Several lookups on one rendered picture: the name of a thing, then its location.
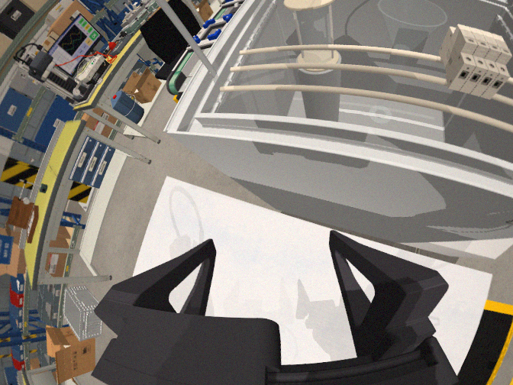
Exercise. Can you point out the black floor mat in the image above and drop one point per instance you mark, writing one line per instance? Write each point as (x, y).
(489, 345)

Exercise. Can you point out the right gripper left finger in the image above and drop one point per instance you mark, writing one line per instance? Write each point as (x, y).
(151, 288)

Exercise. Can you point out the grey column with black and yellow striped base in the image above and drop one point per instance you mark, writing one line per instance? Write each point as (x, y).
(12, 171)

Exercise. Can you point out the cream rack rod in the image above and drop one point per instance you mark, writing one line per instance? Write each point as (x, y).
(375, 95)
(403, 53)
(359, 68)

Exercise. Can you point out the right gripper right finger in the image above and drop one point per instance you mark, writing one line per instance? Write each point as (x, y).
(404, 291)

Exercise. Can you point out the beige four-pole surge protector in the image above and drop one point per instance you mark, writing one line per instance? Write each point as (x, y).
(475, 61)

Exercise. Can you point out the grey work table with yellow top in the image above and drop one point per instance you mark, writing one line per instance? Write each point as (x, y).
(45, 378)

